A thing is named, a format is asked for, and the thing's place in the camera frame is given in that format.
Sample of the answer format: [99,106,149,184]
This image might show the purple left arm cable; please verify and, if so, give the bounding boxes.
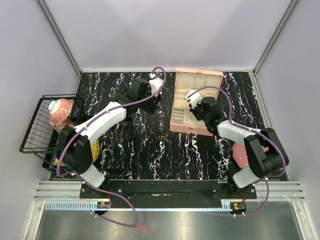
[55,66,167,228]

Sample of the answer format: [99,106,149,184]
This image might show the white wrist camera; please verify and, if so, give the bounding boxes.
[185,89,202,109]
[149,77,164,95]

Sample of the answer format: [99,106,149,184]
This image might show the crystal rhinestone necklace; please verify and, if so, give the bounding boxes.
[193,73,209,90]

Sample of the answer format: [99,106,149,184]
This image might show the pink patterned ceramic bowl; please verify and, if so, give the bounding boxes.
[48,98,73,126]

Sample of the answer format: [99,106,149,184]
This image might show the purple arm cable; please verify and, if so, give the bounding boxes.
[55,66,167,228]
[187,85,287,217]

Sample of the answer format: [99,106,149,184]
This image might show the black wire dish rack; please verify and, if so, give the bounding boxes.
[19,94,85,172]

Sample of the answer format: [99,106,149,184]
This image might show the pink polka dot plate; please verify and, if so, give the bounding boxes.
[232,143,258,169]

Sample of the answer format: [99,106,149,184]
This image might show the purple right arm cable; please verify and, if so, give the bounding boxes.
[187,85,287,217]

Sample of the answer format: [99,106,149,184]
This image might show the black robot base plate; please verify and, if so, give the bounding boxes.
[100,179,257,209]

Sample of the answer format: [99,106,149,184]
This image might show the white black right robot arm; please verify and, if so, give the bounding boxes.
[185,96,289,199]

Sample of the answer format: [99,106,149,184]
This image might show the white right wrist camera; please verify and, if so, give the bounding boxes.
[185,89,202,109]

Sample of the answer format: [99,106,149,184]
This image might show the yellow woven mat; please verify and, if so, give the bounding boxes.
[91,139,100,163]

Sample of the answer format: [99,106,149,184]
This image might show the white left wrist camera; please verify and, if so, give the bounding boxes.
[149,77,164,95]

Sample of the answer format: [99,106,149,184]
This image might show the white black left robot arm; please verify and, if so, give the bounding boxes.
[55,77,165,198]

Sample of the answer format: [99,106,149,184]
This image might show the pink jewelry box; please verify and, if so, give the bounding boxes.
[169,68,224,137]

